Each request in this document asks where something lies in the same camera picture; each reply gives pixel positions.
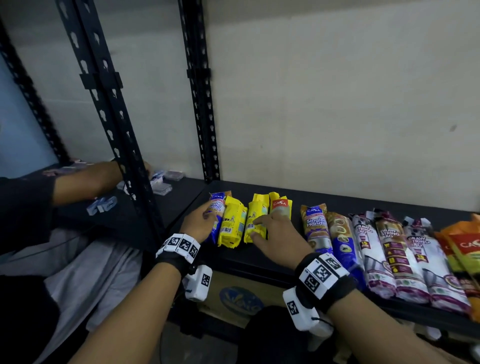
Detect yellow packet with red label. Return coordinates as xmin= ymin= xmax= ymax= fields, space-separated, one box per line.
xmin=268 ymin=191 xmax=293 ymax=226

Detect blue snack packet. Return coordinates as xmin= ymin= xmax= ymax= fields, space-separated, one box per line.
xmin=207 ymin=191 xmax=232 ymax=245

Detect brown purple drawstring bag roll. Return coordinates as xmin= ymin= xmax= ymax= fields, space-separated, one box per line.
xmin=374 ymin=209 xmax=431 ymax=304

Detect person's right hand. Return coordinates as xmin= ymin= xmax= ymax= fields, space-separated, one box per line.
xmin=250 ymin=213 xmax=314 ymax=271

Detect person's left forearm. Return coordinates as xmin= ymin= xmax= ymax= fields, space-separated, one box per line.
xmin=69 ymin=262 xmax=182 ymax=364

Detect blue bag roll with circles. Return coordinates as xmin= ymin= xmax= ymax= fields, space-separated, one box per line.
xmin=325 ymin=211 xmax=367 ymax=291

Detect black metal rack post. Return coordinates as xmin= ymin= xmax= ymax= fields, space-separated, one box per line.
xmin=55 ymin=0 xmax=166 ymax=242
xmin=0 ymin=18 xmax=71 ymax=166
xmin=177 ymin=0 xmax=221 ymax=184

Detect orange and blue bag roll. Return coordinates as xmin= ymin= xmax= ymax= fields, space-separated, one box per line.
xmin=300 ymin=204 xmax=334 ymax=256

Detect black shelf board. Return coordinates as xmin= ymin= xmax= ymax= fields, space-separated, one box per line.
xmin=56 ymin=163 xmax=208 ymax=256
xmin=165 ymin=180 xmax=480 ymax=340

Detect black marker wristband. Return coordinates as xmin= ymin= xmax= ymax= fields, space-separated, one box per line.
xmin=294 ymin=252 xmax=358 ymax=315
xmin=155 ymin=233 xmax=202 ymax=279

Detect person's left hand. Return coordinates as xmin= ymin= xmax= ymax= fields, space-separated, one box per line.
xmin=179 ymin=204 xmax=219 ymax=245

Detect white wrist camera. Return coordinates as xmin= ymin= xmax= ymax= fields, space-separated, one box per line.
xmin=282 ymin=287 xmax=335 ymax=337
xmin=183 ymin=265 xmax=214 ymax=303

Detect yellow snack packet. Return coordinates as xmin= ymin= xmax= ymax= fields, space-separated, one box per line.
xmin=244 ymin=193 xmax=270 ymax=244
xmin=217 ymin=196 xmax=248 ymax=248

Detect person's right forearm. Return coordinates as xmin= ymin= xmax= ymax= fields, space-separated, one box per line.
xmin=329 ymin=289 xmax=464 ymax=364

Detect cardboard box with blue logo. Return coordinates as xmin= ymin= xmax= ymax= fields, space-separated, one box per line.
xmin=198 ymin=270 xmax=287 ymax=329

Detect white purple drawstring bag roll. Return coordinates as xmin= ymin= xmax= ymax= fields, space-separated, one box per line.
xmin=402 ymin=216 xmax=472 ymax=313
xmin=348 ymin=211 xmax=397 ymax=299

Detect orange red bag packet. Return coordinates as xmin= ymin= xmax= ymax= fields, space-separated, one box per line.
xmin=434 ymin=213 xmax=480 ymax=323

